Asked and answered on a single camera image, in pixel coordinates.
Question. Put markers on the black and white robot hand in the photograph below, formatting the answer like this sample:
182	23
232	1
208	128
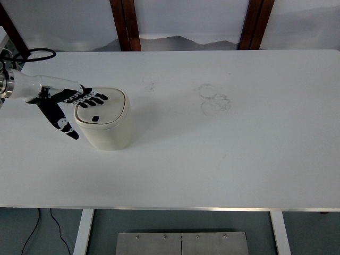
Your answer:
52	91

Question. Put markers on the cream plastic trash can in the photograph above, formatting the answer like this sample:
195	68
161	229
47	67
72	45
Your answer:
108	126

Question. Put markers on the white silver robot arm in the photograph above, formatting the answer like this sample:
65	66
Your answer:
15	84

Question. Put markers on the left white table leg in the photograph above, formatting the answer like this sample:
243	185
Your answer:
84	230

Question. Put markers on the white table leg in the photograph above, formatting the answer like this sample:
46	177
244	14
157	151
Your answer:
84	230
280	234

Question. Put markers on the right white table leg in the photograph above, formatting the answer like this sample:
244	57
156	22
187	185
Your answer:
280	234

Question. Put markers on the dark brown frame far left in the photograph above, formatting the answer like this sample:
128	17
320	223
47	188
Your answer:
13	34

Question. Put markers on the left brown wooden frame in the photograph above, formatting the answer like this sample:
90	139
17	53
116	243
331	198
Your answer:
125	20

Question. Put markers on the brown wooden frame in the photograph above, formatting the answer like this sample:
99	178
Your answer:
125	20
255	23

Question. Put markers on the right brown wooden frame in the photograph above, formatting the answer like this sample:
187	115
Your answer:
255	23

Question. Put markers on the steel base plate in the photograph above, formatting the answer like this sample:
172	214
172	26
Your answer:
182	243

